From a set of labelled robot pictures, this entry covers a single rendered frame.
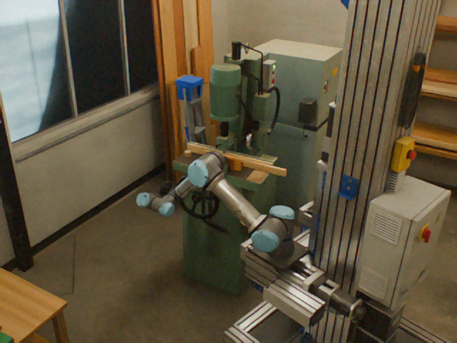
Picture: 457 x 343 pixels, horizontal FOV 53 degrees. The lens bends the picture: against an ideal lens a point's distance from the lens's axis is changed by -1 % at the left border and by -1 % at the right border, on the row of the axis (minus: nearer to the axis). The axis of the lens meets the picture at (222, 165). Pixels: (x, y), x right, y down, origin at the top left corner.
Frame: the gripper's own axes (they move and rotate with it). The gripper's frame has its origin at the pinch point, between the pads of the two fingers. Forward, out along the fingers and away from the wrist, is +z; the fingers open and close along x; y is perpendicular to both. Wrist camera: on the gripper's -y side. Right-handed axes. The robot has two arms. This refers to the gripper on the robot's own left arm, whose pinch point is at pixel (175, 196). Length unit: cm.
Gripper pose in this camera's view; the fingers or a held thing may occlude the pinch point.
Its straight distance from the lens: 274.0
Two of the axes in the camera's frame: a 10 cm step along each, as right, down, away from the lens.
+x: 8.9, 2.3, -4.0
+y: -2.4, 9.7, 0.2
